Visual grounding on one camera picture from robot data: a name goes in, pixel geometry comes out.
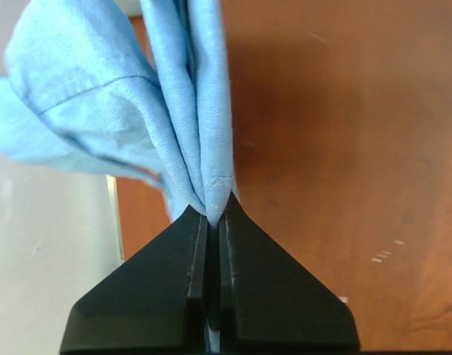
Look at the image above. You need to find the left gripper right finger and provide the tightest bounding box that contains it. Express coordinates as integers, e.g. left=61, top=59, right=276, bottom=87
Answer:
left=218, top=195, right=360, bottom=350

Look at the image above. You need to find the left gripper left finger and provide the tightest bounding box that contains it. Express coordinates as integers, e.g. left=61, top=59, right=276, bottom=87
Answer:
left=60, top=207, right=208, bottom=354

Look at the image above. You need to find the light blue long sleeve shirt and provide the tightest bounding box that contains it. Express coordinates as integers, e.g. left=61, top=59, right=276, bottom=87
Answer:
left=0, top=1, right=236, bottom=225

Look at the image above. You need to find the aluminium left frame rail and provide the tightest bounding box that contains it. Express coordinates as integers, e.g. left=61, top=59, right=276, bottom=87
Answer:
left=106, top=175, right=125, bottom=262

